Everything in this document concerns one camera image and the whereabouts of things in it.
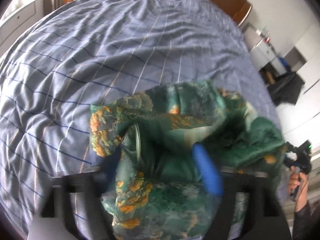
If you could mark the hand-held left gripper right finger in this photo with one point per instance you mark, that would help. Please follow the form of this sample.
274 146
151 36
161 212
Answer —
207 170

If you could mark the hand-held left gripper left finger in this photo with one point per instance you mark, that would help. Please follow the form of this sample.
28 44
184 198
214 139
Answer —
111 162

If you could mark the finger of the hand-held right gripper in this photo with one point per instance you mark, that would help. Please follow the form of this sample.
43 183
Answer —
291 148
289 163

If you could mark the green landscape print jacket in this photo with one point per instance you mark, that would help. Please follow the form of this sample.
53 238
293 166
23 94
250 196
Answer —
175 205

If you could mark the person's right forearm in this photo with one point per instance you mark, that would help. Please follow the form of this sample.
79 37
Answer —
306 221

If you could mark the person's right hand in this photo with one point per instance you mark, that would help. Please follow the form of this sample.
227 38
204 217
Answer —
297 186

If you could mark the dark jacket on chair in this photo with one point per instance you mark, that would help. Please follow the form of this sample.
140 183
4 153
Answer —
287 87

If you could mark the wooden chair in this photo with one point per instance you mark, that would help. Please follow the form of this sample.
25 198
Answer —
269 77

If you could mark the white desk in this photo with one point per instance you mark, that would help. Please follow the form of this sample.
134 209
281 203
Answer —
265 52

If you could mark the blue checked duvet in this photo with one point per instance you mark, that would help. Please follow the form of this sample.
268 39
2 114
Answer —
100 55

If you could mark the wooden headboard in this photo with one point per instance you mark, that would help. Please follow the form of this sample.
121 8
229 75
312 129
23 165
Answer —
237 7

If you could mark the white window cabinet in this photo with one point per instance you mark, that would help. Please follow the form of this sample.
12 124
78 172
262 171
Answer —
15 27

